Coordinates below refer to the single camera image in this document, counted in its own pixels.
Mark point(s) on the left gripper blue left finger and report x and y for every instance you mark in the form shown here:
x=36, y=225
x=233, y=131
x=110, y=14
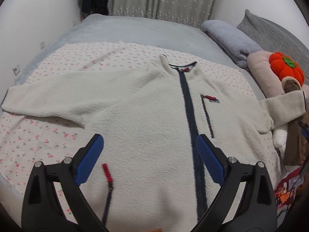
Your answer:
x=86, y=158

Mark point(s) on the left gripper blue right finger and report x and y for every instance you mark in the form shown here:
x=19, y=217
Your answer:
x=213, y=158

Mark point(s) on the white fleece zip jacket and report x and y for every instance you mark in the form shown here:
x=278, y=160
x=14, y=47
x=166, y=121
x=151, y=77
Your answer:
x=150, y=119

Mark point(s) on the white quilted garment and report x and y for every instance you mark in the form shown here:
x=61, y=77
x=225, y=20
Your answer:
x=280, y=137

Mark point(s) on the brown folded garment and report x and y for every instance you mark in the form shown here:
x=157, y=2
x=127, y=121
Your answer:
x=296, y=149

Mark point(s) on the orange pumpkin plush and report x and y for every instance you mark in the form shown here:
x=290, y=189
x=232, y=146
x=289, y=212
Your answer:
x=284, y=66

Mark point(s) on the cherry print bed cloth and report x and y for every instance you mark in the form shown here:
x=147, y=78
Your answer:
x=26, y=139

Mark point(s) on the red patterned box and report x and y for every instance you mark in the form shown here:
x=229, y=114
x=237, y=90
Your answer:
x=286, y=189

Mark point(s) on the pink pillow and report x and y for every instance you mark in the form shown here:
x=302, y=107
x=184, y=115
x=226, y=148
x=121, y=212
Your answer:
x=259, y=66

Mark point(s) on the grey quilted pillow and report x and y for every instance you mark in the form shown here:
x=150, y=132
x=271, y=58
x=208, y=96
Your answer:
x=274, y=38

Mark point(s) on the folded blue-grey blanket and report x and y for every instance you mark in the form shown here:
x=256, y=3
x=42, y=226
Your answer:
x=236, y=44

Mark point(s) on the grey bed with sheet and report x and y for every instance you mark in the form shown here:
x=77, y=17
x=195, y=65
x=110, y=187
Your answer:
x=147, y=32

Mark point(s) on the wall power socket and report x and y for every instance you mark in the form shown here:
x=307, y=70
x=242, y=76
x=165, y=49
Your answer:
x=16, y=70

